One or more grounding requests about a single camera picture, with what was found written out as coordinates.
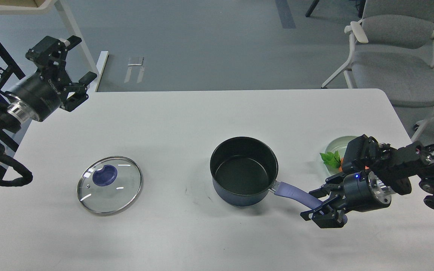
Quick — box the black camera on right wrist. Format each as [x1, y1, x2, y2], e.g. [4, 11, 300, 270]
[341, 134, 373, 174]

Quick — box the white desk frame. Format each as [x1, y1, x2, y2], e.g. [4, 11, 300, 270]
[0, 0, 109, 93]

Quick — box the blue saucepan with handle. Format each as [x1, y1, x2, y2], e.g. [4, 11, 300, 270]
[209, 137, 347, 227]

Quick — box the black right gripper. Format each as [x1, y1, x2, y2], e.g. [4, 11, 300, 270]
[300, 171, 392, 228]

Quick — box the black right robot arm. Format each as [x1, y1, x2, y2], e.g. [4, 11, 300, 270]
[300, 135, 434, 228]

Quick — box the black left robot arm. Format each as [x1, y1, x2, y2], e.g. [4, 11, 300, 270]
[0, 35, 98, 187]

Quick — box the glass pot lid blue knob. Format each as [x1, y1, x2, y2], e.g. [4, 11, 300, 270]
[76, 156, 143, 216]

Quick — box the grey office chair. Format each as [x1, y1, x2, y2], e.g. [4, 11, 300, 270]
[321, 0, 434, 142]

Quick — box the orange toy carrot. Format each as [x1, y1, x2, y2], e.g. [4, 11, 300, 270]
[319, 151, 344, 172]

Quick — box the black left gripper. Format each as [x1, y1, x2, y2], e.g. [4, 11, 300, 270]
[5, 35, 98, 122]

